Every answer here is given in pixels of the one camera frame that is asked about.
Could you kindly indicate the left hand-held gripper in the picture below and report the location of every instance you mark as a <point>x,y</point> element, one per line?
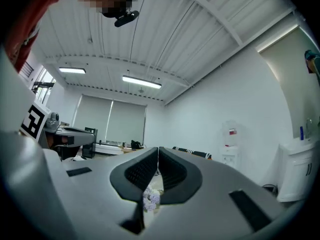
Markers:
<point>31,121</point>

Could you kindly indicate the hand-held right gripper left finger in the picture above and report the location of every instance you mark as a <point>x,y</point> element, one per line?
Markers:
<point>100,196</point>

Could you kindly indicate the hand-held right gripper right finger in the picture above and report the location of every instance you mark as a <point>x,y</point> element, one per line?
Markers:
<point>212,209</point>

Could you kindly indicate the grey roller blind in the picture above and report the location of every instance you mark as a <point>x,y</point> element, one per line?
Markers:
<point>127,124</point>
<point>92,119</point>

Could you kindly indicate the low white bench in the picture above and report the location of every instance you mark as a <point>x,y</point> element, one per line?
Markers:
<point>107,149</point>

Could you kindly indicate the black bag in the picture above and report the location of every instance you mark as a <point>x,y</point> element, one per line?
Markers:
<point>136,144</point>

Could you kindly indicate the white water dispenser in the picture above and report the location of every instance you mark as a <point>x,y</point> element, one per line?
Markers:
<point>230,156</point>

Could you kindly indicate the striped cushion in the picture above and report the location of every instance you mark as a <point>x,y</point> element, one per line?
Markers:
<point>192,152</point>

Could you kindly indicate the window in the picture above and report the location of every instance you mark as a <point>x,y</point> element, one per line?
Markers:
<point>46,89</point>

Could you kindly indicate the long ceiling lamp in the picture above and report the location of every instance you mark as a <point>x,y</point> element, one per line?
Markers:
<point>72,70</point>
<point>141,82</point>

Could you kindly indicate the white cabinet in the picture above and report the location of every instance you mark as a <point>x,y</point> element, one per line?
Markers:
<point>297,174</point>

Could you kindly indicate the blue bottle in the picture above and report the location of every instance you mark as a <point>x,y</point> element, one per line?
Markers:
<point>301,133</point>

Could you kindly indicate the clear bottle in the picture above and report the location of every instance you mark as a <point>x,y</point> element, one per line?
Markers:
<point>309,130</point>

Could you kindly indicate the person's red shirt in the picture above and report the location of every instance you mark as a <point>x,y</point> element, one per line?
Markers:
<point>27,16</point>

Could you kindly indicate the green yellow mop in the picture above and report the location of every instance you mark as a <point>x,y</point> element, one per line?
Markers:
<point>311,59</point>

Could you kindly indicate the black head camera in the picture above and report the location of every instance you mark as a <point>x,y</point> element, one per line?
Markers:
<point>126,19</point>

